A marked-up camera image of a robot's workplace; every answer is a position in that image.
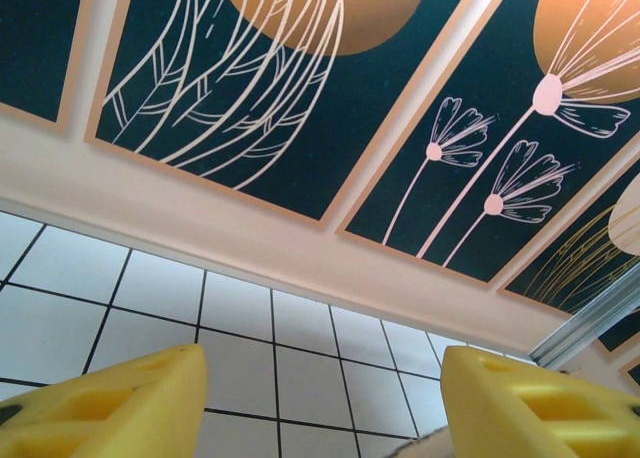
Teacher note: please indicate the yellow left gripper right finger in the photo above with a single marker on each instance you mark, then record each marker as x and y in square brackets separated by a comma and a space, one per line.
[510, 418]

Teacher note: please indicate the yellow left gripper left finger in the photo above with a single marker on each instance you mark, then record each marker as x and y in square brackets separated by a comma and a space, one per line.
[100, 418]

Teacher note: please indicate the brown cardboard paper box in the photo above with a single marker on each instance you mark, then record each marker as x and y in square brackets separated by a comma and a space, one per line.
[430, 446]

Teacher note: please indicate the dark panel pale circle grass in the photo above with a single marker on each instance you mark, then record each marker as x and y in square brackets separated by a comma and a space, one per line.
[590, 268]

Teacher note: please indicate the dark panel pink flowers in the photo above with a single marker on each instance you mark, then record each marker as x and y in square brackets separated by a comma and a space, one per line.
[590, 178]

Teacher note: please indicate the dark panel orange circle leaves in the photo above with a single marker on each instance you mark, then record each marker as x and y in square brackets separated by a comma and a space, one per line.
[360, 103]

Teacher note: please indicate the dark panel orange oval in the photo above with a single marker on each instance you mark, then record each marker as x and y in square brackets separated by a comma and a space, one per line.
[35, 38]

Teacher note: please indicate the aluminium corner post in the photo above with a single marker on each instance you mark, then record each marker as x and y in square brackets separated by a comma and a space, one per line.
[585, 328]

